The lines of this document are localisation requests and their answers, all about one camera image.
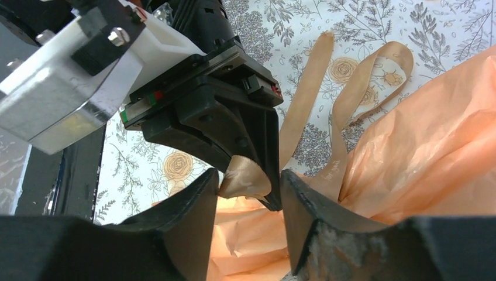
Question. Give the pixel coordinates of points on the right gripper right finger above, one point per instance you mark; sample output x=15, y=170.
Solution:
x=328, y=242

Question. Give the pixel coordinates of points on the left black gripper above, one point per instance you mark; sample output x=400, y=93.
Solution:
x=212, y=105

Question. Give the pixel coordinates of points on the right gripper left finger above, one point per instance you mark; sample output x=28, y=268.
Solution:
x=170, y=241

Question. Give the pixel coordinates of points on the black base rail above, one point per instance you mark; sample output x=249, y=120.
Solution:
x=65, y=183

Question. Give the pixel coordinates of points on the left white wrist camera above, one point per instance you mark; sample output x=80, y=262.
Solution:
x=80, y=76

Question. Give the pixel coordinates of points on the beige kraft wrapping paper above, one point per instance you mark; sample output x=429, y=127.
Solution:
x=432, y=155

